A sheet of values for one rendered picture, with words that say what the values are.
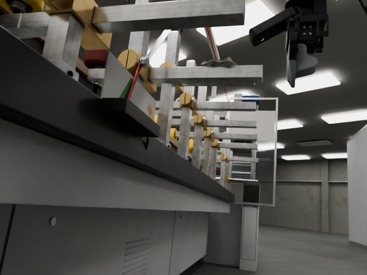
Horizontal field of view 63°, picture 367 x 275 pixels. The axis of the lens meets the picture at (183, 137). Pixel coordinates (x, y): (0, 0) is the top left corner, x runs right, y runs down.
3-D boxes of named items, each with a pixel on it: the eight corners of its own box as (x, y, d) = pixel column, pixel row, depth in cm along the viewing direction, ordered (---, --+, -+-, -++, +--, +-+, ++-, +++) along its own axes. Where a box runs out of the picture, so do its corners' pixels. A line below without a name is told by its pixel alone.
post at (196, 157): (199, 175, 139) (207, 79, 150) (197, 174, 136) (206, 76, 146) (191, 174, 140) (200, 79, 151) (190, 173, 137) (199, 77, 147)
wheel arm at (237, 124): (256, 129, 142) (256, 121, 143) (256, 126, 138) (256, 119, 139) (157, 125, 155) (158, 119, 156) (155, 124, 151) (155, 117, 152)
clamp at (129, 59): (156, 93, 78) (158, 75, 79) (136, 69, 65) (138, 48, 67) (136, 93, 80) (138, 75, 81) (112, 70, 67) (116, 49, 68)
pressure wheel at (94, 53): (116, 99, 79) (122, 60, 82) (100, 87, 72) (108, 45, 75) (89, 99, 82) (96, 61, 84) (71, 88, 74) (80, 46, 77)
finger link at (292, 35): (297, 56, 61) (297, 18, 63) (289, 56, 62) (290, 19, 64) (295, 66, 66) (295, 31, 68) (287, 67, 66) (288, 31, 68)
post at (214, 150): (214, 189, 185) (219, 115, 196) (213, 189, 182) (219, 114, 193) (208, 189, 186) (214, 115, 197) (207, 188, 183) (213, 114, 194)
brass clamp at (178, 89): (184, 93, 104) (186, 79, 105) (174, 76, 91) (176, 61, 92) (167, 93, 105) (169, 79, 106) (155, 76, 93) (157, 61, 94)
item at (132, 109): (165, 151, 68) (167, 131, 69) (123, 123, 47) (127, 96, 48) (144, 150, 69) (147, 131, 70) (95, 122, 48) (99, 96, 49)
